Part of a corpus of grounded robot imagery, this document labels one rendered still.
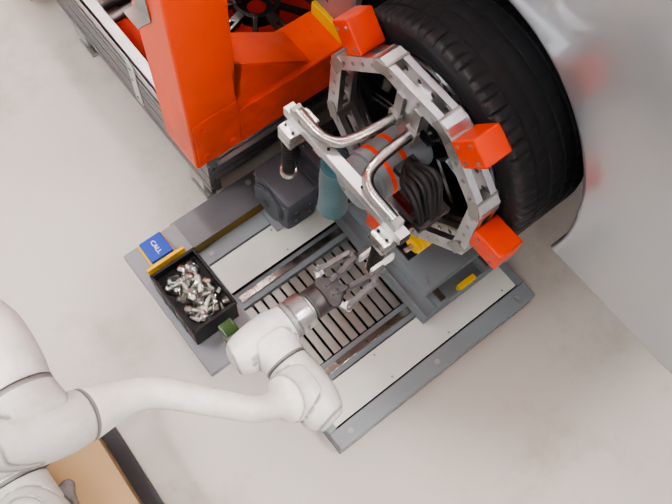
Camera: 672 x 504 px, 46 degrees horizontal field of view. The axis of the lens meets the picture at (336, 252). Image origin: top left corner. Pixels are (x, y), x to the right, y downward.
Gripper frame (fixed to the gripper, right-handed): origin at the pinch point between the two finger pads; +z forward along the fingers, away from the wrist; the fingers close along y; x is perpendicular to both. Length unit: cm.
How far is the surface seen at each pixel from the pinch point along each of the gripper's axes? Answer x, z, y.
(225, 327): -17.0, -35.8, -12.6
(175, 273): -30, -36, -37
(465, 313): -75, 37, 14
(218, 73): 6, -2, -60
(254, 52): -4, 13, -66
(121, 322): -83, -54, -55
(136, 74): -48, -5, -109
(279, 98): -21, 16, -60
